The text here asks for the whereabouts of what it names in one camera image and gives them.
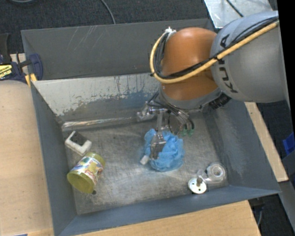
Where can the grey metal bin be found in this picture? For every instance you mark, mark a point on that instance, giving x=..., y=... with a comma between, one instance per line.
x=134, y=181

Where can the blue mesh bath sponge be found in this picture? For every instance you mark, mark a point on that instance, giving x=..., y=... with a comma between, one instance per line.
x=172, y=153

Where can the white angled plastic block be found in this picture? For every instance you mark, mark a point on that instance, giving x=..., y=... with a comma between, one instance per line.
x=78, y=146

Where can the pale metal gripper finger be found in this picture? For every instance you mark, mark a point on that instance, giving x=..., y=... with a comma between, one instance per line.
x=162, y=145
x=155, y=149

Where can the yellow printed plastic cup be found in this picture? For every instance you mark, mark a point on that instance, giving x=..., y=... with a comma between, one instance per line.
x=86, y=172

